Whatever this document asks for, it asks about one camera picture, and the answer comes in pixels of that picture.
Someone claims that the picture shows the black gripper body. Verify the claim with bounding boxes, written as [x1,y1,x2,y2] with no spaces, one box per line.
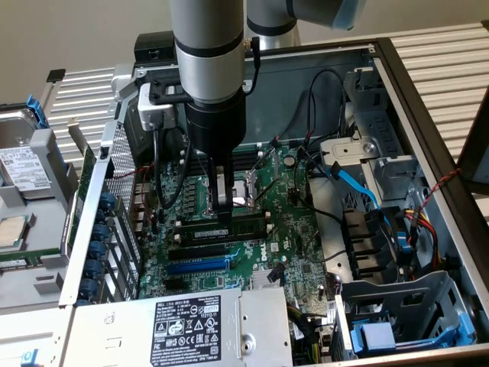
[185,91,248,157]

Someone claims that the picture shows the green RAM stick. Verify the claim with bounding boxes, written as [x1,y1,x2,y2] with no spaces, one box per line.
[178,218,267,241]
[0,256,43,269]

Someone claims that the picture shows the black RAM slot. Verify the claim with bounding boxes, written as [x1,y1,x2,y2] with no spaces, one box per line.
[189,151,264,165]
[232,212,271,225]
[189,157,264,171]
[174,235,273,248]
[189,162,264,177]
[189,147,264,160]

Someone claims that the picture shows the socket locking lever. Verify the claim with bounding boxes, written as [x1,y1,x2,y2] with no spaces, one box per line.
[232,198,265,211]

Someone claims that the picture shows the CPU socket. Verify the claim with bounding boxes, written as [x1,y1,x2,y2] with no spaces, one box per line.
[206,171,265,216]

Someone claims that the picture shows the long black expansion slot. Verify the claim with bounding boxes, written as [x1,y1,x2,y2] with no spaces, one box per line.
[167,245,227,261]

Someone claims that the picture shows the blue expansion slot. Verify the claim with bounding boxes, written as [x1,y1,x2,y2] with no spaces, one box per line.
[166,258,231,275]

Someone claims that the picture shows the green Dell motherboard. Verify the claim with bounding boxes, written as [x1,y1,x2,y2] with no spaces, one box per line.
[135,143,337,303]

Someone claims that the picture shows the silver chipset heat sink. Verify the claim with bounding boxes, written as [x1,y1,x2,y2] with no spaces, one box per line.
[251,266,287,291]

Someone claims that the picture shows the grey metal PC case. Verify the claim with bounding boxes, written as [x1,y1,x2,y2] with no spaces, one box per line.
[57,36,489,367]

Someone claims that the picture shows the black box device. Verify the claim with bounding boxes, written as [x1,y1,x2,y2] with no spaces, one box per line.
[134,32,177,66]

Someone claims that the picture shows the silver disk bay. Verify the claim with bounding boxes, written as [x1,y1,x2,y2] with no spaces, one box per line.
[319,135,427,203]

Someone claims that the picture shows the green graphics card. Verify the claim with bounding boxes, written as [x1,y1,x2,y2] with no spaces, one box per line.
[65,119,97,259]

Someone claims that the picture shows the black fan shroud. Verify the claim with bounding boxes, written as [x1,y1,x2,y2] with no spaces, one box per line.
[341,208,400,286]

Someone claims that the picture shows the grey optical drive bay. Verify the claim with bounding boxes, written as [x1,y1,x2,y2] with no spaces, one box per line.
[342,67,408,158]

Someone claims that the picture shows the silver power supply unit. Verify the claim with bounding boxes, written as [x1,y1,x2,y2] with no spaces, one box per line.
[70,286,294,367]

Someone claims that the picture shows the grey disk bay cage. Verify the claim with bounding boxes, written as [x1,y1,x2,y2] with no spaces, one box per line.
[335,270,478,360]

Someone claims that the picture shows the grey parts rack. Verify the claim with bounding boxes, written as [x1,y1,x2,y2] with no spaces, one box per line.
[0,102,96,315]

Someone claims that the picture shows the blue disk tray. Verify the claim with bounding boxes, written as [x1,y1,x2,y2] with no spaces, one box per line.
[350,313,478,356]

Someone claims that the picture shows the silver hard disk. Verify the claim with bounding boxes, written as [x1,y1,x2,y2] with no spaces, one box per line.
[0,109,53,200]

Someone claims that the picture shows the silver CPU chip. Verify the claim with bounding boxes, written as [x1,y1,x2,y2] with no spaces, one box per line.
[0,215,31,252]

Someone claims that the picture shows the blue plastic latch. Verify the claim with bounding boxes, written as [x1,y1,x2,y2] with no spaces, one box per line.
[21,347,41,367]

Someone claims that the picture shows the dark framed panel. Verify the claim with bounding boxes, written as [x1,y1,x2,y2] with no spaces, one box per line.
[456,86,489,196]

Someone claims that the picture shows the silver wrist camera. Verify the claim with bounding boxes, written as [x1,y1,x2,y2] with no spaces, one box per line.
[137,83,177,132]

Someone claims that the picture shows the thick black camera cable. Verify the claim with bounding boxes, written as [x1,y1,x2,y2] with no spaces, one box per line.
[152,128,192,210]

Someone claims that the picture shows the black wire plug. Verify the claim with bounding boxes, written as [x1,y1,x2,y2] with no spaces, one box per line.
[267,262,287,284]

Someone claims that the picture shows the black wrist connector cable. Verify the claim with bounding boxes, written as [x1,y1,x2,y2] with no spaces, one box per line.
[243,36,263,96]

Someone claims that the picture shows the thin black wire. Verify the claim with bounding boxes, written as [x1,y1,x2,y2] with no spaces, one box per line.
[306,67,347,149]

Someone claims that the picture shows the thin red wire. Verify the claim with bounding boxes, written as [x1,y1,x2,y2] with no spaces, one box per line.
[113,159,156,222]

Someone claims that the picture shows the thick black wire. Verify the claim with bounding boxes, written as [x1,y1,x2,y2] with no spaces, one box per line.
[301,151,345,226]

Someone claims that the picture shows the blue SATA wire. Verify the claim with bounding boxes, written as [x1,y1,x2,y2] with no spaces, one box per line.
[326,160,413,265]

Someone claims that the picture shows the yellow black wire bundle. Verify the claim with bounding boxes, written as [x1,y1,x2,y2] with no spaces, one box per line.
[287,304,330,367]

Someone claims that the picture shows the coloured power wire bundle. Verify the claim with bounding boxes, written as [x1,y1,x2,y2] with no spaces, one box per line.
[403,208,448,271]

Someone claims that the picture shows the red black twisted wire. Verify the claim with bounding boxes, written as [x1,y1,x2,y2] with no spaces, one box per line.
[415,167,463,219]

